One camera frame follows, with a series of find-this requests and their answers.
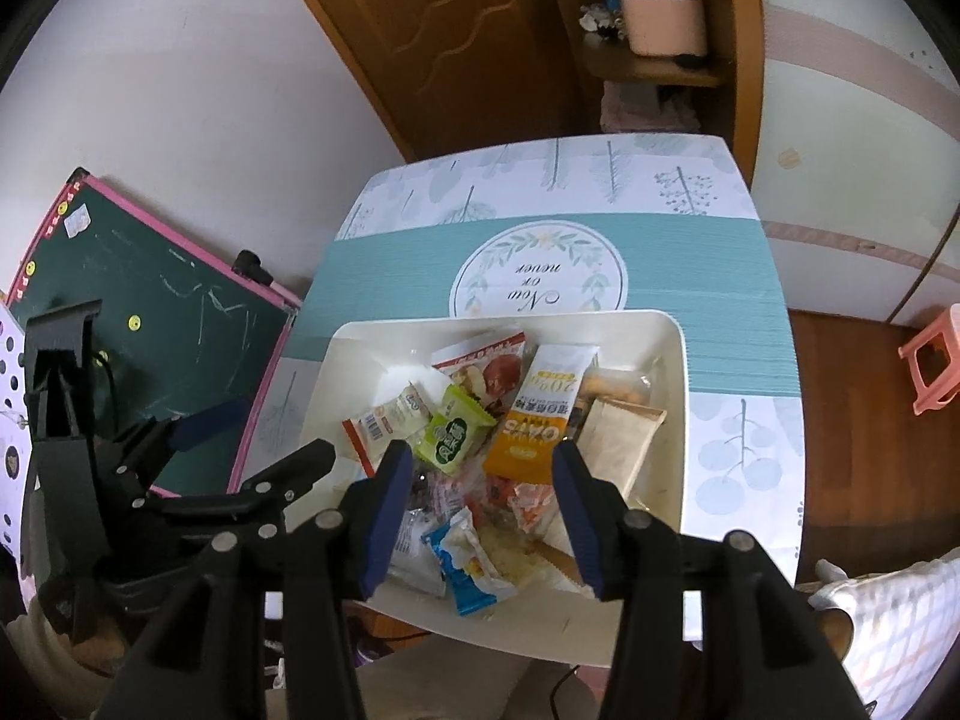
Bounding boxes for white plastic tray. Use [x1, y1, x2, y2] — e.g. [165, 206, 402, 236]
[296, 309, 689, 668]

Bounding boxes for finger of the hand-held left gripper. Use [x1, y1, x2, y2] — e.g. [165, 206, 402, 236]
[135, 439, 337, 537]
[112, 399, 252, 492]

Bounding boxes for red silver snack packet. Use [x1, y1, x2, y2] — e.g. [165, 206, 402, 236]
[431, 326, 530, 421]

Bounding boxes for folded pink towels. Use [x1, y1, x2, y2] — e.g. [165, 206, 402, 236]
[600, 79, 700, 134]

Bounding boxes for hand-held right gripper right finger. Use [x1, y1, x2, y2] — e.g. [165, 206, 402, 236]
[551, 439, 856, 720]

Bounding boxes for black chalkboard clip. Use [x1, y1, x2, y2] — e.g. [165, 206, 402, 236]
[232, 249, 275, 286]

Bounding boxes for blue white snack packet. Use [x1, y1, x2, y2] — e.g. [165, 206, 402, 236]
[421, 508, 502, 617]

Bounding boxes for green snack packet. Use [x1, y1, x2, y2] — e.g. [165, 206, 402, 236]
[411, 384, 497, 477]

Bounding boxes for white dotted board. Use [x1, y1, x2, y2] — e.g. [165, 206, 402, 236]
[0, 300, 38, 593]

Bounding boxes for green chalkboard with pink frame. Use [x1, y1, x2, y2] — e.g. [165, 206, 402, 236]
[0, 169, 305, 500]

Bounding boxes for small white red packet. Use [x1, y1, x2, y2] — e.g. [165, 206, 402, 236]
[343, 382, 432, 479]

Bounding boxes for wooden corner shelf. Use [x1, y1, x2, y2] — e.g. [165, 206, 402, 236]
[540, 0, 766, 188]

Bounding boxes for leaf printed teal tablecloth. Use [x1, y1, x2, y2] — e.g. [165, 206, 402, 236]
[251, 133, 807, 616]

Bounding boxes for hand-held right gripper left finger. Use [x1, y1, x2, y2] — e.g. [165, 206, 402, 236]
[97, 439, 415, 720]

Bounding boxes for person's left forearm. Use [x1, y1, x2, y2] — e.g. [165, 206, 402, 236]
[11, 600, 132, 683]

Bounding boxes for white orange oat bar packet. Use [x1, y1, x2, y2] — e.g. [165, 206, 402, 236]
[484, 343, 601, 485]

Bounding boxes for brown wooden door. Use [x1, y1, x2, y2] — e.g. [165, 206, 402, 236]
[262, 0, 601, 162]

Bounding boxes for small toy figures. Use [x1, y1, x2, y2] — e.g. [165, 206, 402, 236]
[579, 0, 627, 38]

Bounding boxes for tan wafer packet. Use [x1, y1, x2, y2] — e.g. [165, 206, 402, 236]
[574, 397, 668, 500]

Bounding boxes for pale green wardrobe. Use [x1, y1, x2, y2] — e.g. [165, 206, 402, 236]
[750, 0, 960, 327]

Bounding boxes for white checked cloth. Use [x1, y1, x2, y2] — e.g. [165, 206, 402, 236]
[806, 547, 960, 720]

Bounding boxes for pink plastic stool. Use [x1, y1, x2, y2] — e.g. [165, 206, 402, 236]
[898, 304, 960, 415]

